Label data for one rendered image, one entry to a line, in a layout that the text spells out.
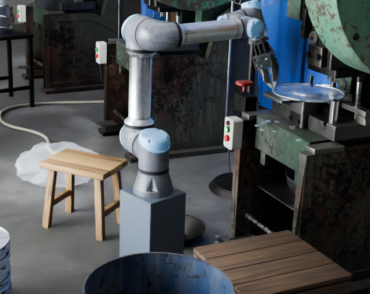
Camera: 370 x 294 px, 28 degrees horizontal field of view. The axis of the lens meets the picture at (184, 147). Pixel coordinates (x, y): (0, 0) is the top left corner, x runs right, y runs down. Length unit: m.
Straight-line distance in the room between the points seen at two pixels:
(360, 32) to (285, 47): 2.92
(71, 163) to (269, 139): 0.94
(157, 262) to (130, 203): 0.55
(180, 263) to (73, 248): 1.17
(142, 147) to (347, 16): 0.87
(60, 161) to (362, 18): 1.62
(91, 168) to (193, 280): 1.23
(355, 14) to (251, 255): 0.88
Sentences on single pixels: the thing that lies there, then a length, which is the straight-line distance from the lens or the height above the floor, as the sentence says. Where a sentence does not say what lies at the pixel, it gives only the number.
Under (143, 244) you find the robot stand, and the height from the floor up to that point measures 0.27.
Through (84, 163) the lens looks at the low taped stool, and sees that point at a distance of 3.42.
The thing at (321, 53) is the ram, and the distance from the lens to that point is 2.95.
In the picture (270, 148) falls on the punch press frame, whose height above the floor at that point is 0.53.
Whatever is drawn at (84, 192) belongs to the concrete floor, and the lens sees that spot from 3.97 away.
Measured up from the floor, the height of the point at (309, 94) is 0.79.
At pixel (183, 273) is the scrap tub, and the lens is 2.27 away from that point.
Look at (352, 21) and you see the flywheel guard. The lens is 2.46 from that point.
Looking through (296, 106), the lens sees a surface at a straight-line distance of 2.99.
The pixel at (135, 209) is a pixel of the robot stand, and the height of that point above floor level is 0.40.
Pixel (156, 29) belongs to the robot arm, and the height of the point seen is 1.07.
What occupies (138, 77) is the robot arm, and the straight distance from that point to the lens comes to 2.74.
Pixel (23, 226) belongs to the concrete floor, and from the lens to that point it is 3.59.
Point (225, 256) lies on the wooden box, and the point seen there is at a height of 0.35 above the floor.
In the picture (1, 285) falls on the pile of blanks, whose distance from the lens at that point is 2.83.
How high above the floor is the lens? 1.50
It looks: 19 degrees down
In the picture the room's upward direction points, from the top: 2 degrees clockwise
